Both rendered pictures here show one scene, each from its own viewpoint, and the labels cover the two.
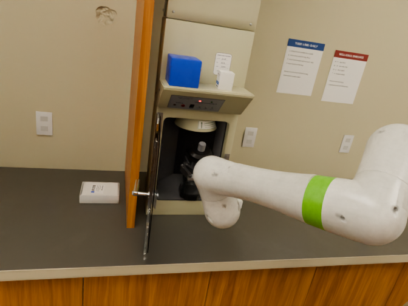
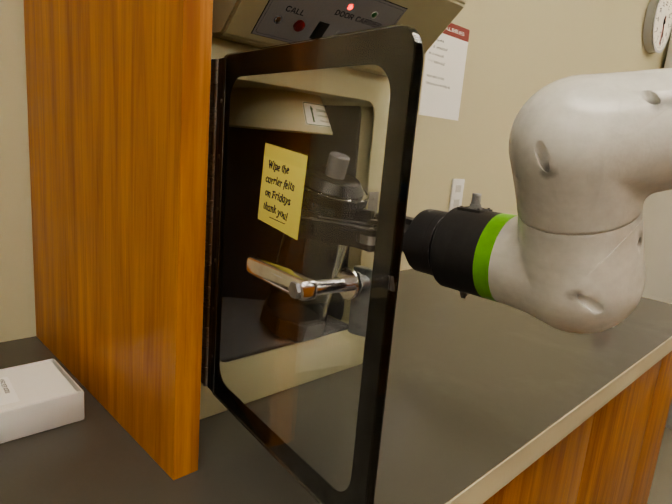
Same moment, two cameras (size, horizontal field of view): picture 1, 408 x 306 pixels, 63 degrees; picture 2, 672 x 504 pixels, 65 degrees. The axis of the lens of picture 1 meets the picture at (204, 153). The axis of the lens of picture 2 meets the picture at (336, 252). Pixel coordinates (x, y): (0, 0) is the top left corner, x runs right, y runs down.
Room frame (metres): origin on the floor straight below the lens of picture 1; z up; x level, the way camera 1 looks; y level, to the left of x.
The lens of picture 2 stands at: (0.56, 0.35, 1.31)
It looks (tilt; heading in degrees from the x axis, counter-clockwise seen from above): 12 degrees down; 332
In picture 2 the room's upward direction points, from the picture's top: 5 degrees clockwise
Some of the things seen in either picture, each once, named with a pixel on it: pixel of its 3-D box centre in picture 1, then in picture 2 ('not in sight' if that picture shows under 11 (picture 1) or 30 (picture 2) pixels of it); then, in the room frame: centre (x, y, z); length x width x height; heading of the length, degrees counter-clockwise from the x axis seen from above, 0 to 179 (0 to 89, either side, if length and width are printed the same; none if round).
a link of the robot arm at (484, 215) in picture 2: not in sight; (471, 247); (0.99, -0.05, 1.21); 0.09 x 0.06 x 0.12; 107
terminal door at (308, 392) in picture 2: (152, 181); (282, 263); (1.01, 0.16, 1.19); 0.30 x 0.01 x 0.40; 9
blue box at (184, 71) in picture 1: (183, 70); not in sight; (1.14, 0.12, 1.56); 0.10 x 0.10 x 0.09; 17
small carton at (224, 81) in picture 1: (224, 79); not in sight; (1.19, -0.03, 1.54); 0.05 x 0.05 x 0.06; 12
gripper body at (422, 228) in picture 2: not in sight; (417, 238); (1.06, -0.03, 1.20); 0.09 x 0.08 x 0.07; 17
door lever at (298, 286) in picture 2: (141, 187); (298, 275); (0.94, 0.18, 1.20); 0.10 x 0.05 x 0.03; 9
